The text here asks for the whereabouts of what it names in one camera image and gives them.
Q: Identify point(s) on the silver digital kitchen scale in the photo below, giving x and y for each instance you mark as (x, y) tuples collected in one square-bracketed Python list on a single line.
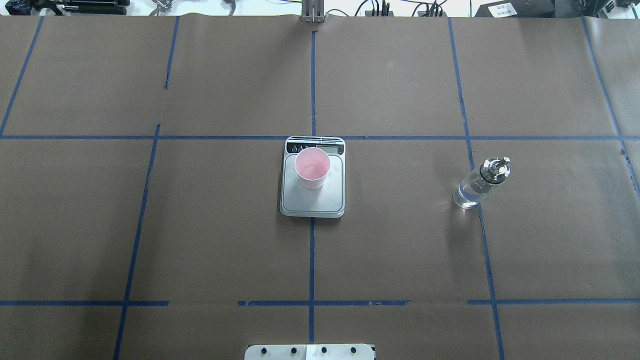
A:
[(329, 201)]

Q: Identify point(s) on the black folded tripod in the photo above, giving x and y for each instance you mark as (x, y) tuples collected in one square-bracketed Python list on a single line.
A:
[(92, 7)]

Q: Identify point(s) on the clear glass sauce bottle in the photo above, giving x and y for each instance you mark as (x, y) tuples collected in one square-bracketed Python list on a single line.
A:
[(482, 181)]

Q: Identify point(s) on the black power adapter box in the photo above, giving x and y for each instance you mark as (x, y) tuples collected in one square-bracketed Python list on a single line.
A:
[(517, 9)]

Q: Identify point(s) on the pink plastic cup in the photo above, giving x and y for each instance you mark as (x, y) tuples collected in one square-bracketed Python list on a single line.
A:
[(312, 166)]

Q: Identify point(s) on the aluminium frame post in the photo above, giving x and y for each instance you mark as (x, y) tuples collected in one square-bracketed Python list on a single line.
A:
[(312, 11)]

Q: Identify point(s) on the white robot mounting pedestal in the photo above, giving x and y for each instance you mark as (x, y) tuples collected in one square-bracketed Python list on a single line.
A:
[(310, 352)]

